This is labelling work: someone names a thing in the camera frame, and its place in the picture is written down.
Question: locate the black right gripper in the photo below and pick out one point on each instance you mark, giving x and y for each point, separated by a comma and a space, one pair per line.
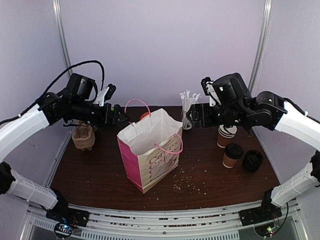
201, 115

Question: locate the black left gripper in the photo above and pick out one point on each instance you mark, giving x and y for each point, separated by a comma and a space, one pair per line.
105, 121

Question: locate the stack of brown paper cups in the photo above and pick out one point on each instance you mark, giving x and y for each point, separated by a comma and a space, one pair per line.
225, 135

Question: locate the cardboard cup carrier stack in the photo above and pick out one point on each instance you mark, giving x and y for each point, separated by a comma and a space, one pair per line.
83, 136

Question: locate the paper cakes bag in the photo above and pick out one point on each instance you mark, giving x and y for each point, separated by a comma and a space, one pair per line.
150, 148

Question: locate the brown paper coffee cup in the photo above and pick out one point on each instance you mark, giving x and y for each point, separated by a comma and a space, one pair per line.
228, 163

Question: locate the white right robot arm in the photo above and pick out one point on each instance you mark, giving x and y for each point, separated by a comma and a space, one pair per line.
234, 105

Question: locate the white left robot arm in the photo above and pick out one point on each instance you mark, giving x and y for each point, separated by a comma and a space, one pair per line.
80, 100

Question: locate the white stirrers in holder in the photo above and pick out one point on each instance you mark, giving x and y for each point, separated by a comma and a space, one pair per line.
187, 100

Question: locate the orange plastic bowl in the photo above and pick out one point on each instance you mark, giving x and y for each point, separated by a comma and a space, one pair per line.
144, 115

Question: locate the stack of black lids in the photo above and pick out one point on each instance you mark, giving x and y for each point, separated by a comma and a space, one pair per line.
252, 161

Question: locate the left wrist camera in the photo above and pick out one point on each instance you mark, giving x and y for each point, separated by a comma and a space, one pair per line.
105, 94

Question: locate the right aluminium frame post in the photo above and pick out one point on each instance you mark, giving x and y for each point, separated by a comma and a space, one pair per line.
261, 46

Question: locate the aluminium frame post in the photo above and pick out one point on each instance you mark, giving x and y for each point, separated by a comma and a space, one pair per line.
261, 46
61, 32

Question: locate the left aluminium frame post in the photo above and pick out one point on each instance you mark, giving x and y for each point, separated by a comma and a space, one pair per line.
61, 32

